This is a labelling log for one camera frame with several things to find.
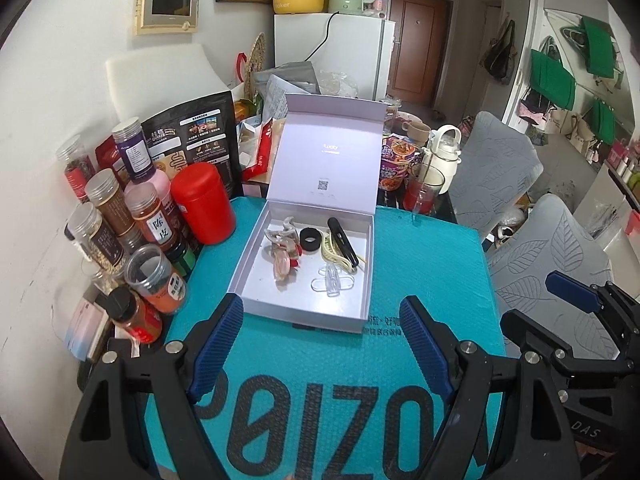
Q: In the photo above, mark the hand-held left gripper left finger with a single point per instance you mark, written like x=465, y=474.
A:
x=215, y=350

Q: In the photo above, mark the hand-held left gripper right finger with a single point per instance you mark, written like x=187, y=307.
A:
x=427, y=350

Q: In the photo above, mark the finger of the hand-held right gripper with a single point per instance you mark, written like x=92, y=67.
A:
x=575, y=290
x=535, y=335

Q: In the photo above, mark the pink round compact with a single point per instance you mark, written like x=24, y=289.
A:
x=282, y=267

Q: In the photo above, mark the clear plastic hair clip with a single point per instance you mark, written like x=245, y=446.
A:
x=332, y=281

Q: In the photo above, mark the red flower hair clip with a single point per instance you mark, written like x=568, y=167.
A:
x=296, y=252

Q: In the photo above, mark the beige translucent claw clip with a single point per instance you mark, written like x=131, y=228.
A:
x=280, y=235

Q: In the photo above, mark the cream hair clip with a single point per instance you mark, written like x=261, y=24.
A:
x=332, y=257

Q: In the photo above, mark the black banana hair clip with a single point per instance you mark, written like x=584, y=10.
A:
x=342, y=240

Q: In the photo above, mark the white gift box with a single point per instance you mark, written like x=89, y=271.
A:
x=325, y=150

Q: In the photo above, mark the grey leaf-pattern chair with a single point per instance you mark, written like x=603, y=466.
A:
x=495, y=165
x=550, y=250

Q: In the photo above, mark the teal printed bubble mailer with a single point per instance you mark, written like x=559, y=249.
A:
x=425, y=260

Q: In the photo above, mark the white pink card box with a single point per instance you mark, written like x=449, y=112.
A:
x=85, y=330

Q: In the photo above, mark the row of cosmetic bottles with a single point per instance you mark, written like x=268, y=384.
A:
x=622, y=165

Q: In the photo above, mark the red plastic canister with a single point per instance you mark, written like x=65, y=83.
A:
x=202, y=205

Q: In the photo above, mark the glass of red drink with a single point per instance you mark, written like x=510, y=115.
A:
x=422, y=195

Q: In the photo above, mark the group of clear spice jars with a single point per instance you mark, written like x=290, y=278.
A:
x=105, y=220

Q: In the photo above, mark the pink bottle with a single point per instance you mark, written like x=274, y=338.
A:
x=162, y=182

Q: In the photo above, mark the white thermos jug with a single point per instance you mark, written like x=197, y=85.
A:
x=447, y=160

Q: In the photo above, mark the instant noodle cup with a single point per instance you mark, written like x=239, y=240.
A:
x=397, y=162

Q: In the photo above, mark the red snack packet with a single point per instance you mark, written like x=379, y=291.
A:
x=262, y=152

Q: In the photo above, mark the green tote bag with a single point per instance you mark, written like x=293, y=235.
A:
x=552, y=80

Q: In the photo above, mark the beige mug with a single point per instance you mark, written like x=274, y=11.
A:
x=415, y=132

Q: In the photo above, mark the black snack pouch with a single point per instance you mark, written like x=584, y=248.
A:
x=200, y=130

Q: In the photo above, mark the dark hanging handbag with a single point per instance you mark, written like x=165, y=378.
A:
x=500, y=55

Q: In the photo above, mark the white foam board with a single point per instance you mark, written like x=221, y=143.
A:
x=160, y=75

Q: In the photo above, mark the grey plastic bag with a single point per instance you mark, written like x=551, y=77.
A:
x=290, y=77

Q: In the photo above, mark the brown door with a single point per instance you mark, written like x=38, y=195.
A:
x=417, y=45

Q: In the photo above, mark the round woven mat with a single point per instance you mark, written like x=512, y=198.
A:
x=257, y=52

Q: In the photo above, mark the white mini fridge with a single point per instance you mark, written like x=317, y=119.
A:
x=350, y=50

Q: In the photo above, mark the beige wall intercom panel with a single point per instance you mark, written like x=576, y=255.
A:
x=167, y=5

